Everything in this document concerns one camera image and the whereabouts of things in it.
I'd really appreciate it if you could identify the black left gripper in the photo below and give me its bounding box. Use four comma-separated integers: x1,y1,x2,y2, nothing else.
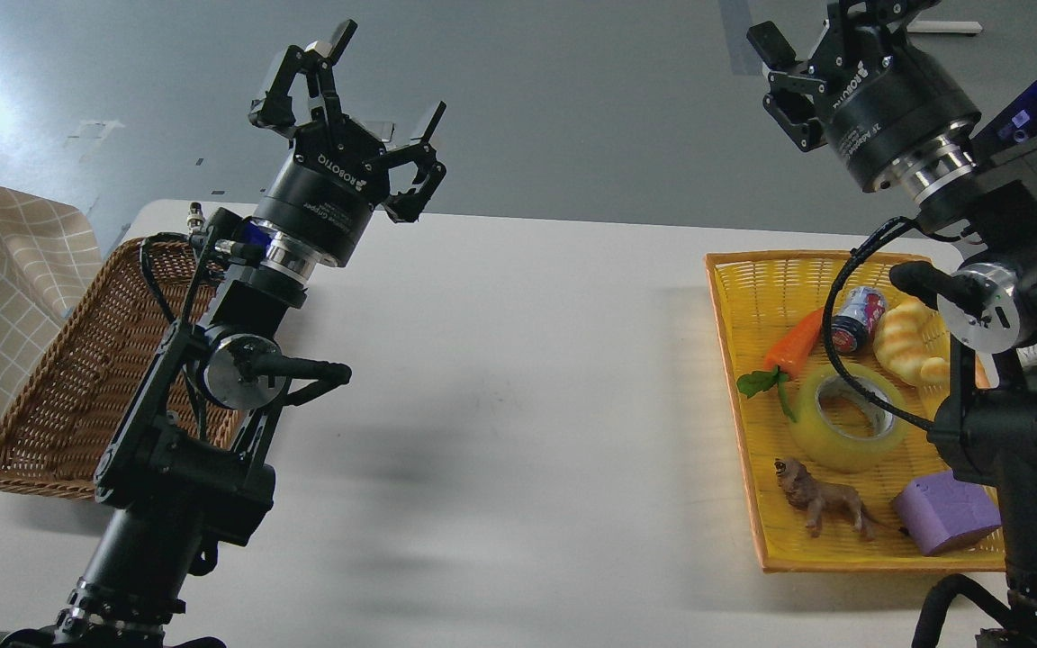
248,18,447,267

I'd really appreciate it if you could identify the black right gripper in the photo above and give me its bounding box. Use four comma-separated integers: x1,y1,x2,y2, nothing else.
746,0,980,193

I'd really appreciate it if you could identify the yellow tape roll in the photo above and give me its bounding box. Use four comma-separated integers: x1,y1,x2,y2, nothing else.
790,366,914,474

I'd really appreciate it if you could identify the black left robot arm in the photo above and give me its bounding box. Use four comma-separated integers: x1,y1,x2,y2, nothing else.
1,20,447,647

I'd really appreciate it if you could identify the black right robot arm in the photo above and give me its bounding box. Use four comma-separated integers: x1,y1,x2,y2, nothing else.
746,1,1037,647

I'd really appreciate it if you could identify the white stand base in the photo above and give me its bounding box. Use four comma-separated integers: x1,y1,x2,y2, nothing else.
906,20,984,38

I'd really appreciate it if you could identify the small soda can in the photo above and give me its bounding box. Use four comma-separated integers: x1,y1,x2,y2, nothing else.
830,284,888,356

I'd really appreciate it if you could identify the toy croissant bread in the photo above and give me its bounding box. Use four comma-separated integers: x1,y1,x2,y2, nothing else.
872,295,951,387

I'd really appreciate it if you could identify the orange toy carrot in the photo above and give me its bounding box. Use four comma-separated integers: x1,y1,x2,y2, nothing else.
734,307,825,423

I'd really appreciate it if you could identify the yellow woven basket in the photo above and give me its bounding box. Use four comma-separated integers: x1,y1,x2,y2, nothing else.
705,250,1005,572

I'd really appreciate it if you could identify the brown wicker basket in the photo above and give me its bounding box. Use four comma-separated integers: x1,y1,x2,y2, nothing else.
0,236,267,501

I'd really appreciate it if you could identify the brown toy lion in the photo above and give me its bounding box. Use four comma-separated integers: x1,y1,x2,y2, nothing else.
772,458,908,542

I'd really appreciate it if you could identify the purple foam block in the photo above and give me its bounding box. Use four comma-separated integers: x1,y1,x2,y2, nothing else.
890,471,1003,556

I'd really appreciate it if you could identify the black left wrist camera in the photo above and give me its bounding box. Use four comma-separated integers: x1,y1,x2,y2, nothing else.
202,208,271,263

